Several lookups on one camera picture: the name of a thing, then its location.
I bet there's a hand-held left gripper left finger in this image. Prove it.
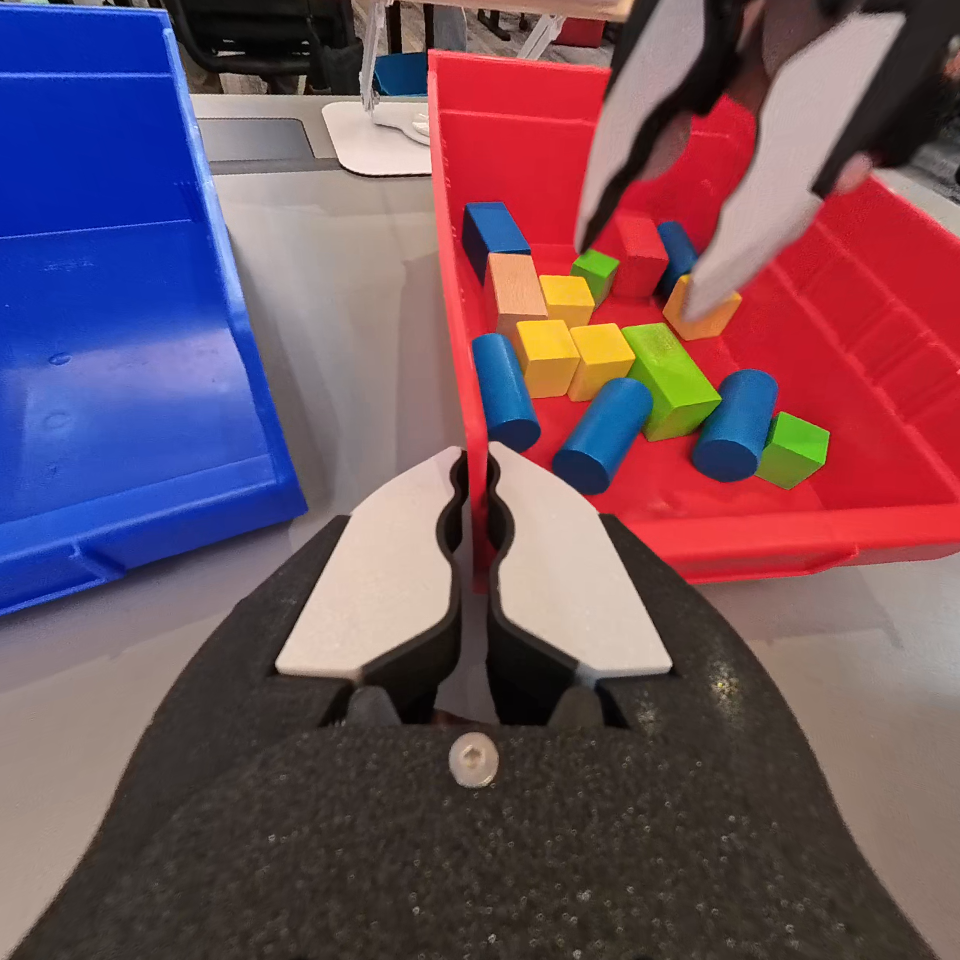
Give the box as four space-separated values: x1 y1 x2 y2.
275 446 466 684

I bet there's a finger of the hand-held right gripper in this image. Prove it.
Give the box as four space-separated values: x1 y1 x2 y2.
575 0 751 256
683 8 949 324

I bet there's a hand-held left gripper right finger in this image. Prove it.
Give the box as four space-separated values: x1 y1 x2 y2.
483 441 673 687

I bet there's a red wooden block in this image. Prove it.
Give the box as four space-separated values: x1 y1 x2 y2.
608 213 672 301

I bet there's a long green wooden block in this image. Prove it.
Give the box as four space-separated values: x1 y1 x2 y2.
620 323 724 444

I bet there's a yellow wooden cube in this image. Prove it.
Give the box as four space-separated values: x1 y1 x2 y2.
512 318 582 402

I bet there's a natural wooden block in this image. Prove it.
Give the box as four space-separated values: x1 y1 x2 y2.
485 252 550 339

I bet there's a green wooden cube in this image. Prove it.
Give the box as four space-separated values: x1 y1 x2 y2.
755 411 832 492

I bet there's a red plastic bin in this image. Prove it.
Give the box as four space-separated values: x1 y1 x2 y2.
428 50 960 589

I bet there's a blue plastic bin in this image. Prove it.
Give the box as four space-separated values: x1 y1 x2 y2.
0 5 310 619

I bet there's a small green wooden block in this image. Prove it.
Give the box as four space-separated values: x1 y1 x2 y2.
572 248 622 307

